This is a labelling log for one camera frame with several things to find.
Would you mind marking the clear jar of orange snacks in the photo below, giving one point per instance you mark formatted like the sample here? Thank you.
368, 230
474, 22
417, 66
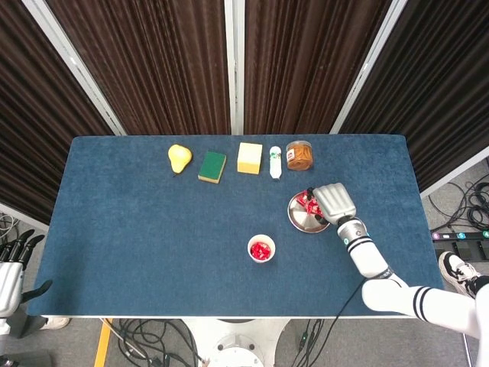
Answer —
300, 156

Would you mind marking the blue fabric table mat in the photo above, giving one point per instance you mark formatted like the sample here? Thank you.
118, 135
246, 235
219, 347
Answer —
153, 229

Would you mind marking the grey trouser leg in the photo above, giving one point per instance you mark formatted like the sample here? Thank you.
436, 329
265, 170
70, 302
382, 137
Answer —
26, 327

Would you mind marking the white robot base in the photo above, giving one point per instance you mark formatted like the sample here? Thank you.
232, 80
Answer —
237, 344

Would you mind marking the small white bottle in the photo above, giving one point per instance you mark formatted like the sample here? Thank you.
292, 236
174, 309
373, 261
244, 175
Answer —
275, 162

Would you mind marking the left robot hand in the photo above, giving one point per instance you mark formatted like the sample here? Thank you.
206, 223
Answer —
9, 286

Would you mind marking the yellow floor tape strip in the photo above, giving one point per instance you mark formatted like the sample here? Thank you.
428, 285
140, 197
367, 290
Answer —
103, 344

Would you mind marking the white shoe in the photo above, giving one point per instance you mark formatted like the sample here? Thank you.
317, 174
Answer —
55, 323

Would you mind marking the green and yellow sponge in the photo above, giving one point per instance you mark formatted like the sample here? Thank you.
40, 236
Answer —
212, 166

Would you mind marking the red candy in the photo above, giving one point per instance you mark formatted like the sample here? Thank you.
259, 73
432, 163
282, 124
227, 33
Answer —
256, 251
266, 252

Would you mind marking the dark trouser leg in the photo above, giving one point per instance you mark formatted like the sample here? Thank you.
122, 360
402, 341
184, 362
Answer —
479, 286

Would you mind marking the yellow pear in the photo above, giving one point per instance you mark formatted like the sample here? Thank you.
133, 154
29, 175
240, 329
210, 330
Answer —
179, 158

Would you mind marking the white and black sneaker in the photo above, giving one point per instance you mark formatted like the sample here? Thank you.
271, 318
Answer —
456, 269

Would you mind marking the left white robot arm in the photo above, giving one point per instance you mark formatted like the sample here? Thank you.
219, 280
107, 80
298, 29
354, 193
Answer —
3, 329

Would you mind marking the white partition rail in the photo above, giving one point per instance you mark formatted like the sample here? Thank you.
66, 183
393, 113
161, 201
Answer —
454, 173
23, 218

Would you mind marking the white paper cup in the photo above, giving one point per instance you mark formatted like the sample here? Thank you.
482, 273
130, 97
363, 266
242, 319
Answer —
261, 262

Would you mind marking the white partition post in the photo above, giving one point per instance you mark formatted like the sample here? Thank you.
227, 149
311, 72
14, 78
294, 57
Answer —
234, 76
78, 69
368, 67

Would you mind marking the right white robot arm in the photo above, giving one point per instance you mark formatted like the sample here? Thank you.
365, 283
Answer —
366, 260

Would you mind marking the brown pleated curtain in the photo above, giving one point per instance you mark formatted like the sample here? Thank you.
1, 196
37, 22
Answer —
305, 57
439, 76
30, 114
153, 57

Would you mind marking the yellow and white sponge block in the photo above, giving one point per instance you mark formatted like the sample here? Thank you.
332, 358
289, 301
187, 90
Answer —
250, 156

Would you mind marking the black foot pedal unit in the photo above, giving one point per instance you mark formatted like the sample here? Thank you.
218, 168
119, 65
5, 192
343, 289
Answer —
462, 246

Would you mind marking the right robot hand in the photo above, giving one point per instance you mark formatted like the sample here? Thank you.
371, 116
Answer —
336, 202

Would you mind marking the round metal plate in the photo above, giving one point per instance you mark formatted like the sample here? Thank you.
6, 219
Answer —
302, 219

